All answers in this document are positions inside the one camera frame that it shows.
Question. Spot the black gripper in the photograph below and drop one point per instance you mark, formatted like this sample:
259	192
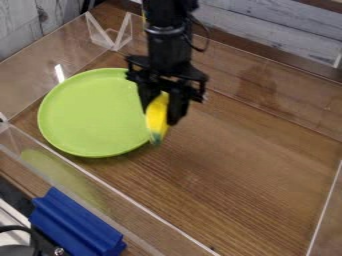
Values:
164	70

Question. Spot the yellow toy banana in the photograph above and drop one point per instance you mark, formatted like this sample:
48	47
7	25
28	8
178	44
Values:
156	118

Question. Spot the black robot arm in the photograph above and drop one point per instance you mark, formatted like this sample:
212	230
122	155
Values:
171	14

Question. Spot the green plastic plate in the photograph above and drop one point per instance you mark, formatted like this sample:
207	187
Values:
89	116

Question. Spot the blue plastic clamp block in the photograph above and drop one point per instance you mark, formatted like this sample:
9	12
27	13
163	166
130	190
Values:
72	227

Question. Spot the clear acrylic enclosure wall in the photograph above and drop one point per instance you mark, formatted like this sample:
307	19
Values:
36	168

